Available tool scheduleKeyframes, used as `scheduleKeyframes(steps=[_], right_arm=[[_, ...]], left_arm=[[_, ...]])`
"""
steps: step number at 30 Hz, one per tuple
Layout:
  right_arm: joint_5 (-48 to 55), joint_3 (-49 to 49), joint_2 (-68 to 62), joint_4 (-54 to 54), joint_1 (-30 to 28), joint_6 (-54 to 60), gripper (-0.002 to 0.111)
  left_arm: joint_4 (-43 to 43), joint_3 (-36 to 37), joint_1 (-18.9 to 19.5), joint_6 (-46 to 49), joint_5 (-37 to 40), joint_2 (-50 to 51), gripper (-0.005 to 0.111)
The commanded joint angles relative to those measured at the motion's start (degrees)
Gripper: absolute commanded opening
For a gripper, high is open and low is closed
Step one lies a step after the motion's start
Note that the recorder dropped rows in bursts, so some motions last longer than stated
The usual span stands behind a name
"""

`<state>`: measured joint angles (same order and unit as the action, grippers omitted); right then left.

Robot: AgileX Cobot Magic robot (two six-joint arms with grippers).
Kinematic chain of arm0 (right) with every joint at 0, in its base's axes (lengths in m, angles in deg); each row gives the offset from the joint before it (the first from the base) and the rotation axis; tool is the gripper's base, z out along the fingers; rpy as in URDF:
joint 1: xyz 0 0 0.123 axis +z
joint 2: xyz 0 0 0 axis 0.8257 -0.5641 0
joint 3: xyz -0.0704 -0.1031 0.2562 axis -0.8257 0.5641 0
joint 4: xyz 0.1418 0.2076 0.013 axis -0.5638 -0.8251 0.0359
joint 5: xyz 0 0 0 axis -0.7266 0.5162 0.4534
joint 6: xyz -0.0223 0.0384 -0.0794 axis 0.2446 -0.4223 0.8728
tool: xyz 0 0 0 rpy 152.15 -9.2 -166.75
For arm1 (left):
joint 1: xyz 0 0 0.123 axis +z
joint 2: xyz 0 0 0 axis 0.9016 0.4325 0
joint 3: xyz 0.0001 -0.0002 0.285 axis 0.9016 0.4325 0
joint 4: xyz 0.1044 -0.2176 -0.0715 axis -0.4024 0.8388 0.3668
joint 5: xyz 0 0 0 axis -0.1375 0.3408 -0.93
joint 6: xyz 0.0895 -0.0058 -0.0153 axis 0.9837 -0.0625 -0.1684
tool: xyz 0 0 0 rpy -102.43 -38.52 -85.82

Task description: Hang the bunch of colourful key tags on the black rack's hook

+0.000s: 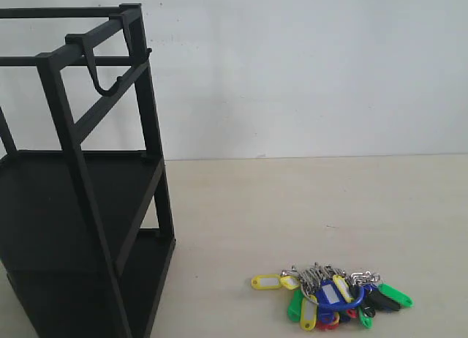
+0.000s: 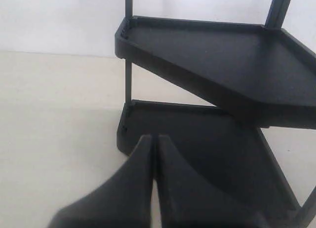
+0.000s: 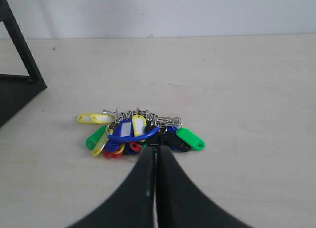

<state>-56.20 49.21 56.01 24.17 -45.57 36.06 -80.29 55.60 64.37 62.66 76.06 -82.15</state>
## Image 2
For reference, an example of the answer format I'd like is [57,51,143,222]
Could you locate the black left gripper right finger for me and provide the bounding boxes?
[157,135,269,228]

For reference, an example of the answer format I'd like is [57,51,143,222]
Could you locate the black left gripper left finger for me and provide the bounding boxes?
[48,135,154,228]

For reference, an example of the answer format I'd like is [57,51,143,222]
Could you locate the black shelf rack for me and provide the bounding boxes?
[115,0,316,228]

